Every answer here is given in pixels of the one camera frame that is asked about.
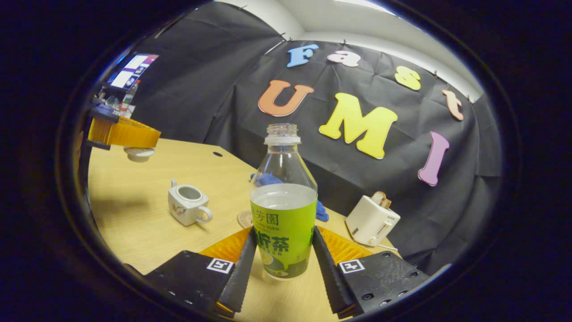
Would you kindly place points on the black backdrop cloth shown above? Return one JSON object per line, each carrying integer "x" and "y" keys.
{"x": 357, "y": 179}

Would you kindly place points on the green label water bottle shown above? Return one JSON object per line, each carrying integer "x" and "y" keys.
{"x": 283, "y": 223}

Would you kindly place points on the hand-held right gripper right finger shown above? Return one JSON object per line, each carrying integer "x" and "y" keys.
{"x": 330, "y": 277}

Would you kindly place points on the white floral teacup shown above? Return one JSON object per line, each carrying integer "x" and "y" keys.
{"x": 185, "y": 208}

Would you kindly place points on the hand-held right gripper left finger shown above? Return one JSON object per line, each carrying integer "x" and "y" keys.
{"x": 239, "y": 277}

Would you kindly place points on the white toaster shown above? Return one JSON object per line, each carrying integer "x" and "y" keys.
{"x": 371, "y": 221}

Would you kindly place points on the round beige coaster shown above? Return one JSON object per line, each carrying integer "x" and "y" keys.
{"x": 244, "y": 220}

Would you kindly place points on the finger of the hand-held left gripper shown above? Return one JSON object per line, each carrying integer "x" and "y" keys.
{"x": 125, "y": 134}

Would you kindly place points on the computer monitor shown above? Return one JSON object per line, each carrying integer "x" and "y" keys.
{"x": 132, "y": 70}

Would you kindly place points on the blue towel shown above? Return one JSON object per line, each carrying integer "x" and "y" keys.
{"x": 321, "y": 213}

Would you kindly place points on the small red cap bottle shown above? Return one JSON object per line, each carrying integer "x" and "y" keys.
{"x": 128, "y": 100}

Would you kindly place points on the bread slice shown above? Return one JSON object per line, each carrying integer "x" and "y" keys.
{"x": 380, "y": 199}

